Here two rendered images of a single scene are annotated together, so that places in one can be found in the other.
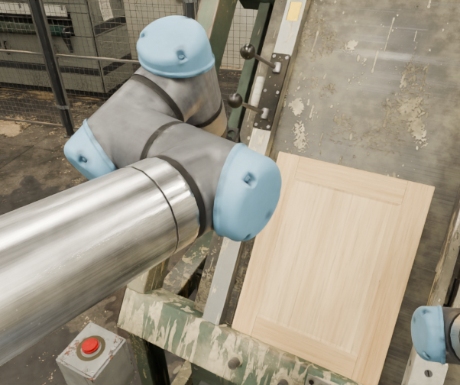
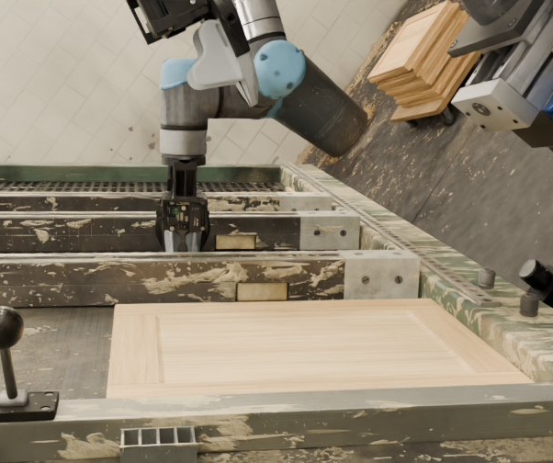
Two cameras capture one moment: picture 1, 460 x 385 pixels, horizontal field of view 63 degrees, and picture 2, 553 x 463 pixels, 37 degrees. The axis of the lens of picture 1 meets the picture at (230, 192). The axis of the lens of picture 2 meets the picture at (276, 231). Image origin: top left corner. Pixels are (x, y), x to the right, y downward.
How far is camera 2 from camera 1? 1.25 m
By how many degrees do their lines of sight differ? 99
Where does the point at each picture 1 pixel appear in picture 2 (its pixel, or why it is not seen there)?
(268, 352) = (507, 330)
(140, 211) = not seen: outside the picture
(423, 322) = (272, 51)
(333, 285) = (329, 333)
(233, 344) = not seen: outside the picture
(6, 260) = not seen: outside the picture
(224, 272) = (443, 394)
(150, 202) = not seen: outside the picture
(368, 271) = (278, 320)
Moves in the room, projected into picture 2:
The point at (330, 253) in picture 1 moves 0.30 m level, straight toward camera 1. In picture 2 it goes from (279, 342) to (411, 155)
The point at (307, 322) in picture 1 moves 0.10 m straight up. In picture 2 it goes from (415, 340) to (359, 299)
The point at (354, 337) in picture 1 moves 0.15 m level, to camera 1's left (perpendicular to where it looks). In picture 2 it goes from (385, 315) to (446, 306)
